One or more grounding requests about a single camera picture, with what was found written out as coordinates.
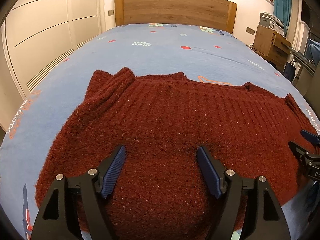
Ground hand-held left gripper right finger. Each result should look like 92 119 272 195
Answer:
196 146 292 240

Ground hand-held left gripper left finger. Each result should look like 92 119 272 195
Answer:
30 144 127 240

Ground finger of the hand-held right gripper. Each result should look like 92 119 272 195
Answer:
301 129 320 146
288 141 320 164

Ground dark red knitted sweater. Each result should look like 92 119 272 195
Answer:
34 67 320 240

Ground wooden nightstand with drawers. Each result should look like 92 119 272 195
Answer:
253 24 292 66

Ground grey storage boxes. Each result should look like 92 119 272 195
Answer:
259 12 288 35

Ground blue dinosaur print bed sheet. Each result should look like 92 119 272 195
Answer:
0 23 320 240

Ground teal curtain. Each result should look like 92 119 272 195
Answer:
271 0 293 29

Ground white wardrobe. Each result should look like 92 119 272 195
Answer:
0 0 100 130

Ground wooden bed headboard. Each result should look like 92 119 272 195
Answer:
114 0 237 34

